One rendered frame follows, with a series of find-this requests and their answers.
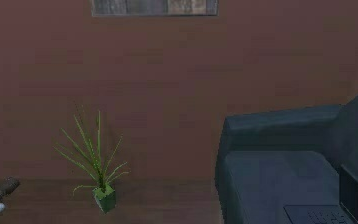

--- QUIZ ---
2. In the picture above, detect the framed wall picture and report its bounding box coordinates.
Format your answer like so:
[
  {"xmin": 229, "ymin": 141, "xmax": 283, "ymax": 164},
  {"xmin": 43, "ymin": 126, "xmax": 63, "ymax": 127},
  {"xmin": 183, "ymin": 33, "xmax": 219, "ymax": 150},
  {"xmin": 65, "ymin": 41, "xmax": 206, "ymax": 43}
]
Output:
[{"xmin": 90, "ymin": 0, "xmax": 219, "ymax": 17}]

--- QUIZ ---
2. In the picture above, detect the green house plant in pot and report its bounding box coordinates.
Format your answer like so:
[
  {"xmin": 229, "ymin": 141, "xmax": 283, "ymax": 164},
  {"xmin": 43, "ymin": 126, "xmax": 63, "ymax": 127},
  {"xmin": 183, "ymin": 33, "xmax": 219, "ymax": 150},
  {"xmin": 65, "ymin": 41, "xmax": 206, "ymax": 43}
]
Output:
[{"xmin": 53, "ymin": 105, "xmax": 131, "ymax": 214}]

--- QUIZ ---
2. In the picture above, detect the dark blue sofa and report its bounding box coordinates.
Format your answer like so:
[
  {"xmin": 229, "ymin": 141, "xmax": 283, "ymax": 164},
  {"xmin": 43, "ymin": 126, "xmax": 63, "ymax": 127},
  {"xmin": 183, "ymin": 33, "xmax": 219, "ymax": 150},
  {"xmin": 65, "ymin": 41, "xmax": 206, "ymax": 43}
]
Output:
[{"xmin": 214, "ymin": 87, "xmax": 358, "ymax": 224}]

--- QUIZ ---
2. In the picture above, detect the silver laptop with stickers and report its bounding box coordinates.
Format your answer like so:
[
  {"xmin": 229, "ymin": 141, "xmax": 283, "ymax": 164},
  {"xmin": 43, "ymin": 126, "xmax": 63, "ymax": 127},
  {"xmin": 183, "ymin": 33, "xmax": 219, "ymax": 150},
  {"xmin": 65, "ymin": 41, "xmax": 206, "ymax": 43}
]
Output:
[{"xmin": 282, "ymin": 163, "xmax": 358, "ymax": 224}]

